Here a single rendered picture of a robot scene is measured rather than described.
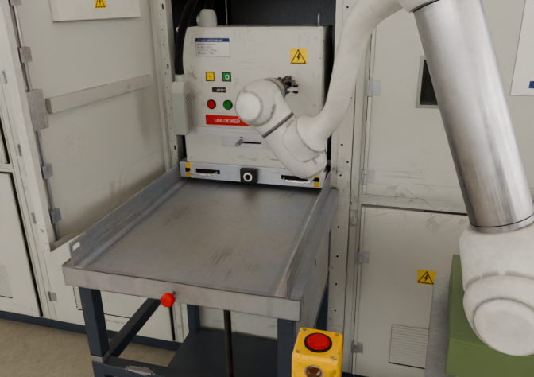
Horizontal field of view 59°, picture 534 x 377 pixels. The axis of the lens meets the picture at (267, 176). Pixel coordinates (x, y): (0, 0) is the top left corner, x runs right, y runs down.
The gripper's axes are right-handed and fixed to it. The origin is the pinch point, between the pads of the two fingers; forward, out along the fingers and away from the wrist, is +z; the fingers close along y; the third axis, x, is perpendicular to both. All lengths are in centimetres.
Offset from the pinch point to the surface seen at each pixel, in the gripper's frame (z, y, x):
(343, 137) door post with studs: 7.1, 18.1, -19.2
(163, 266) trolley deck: -54, -20, -38
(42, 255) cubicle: 6, -114, -81
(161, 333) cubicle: 6, -58, -113
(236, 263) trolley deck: -49, -2, -38
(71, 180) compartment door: -40, -55, -23
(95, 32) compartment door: -21, -53, 17
